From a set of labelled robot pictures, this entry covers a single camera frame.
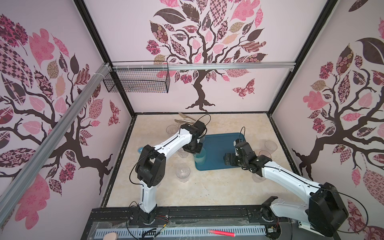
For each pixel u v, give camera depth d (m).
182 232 0.70
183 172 0.88
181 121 1.14
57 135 0.54
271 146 0.93
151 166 0.50
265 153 0.90
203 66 0.94
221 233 0.69
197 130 0.65
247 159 0.63
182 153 0.93
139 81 1.22
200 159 0.84
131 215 0.74
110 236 0.68
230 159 0.76
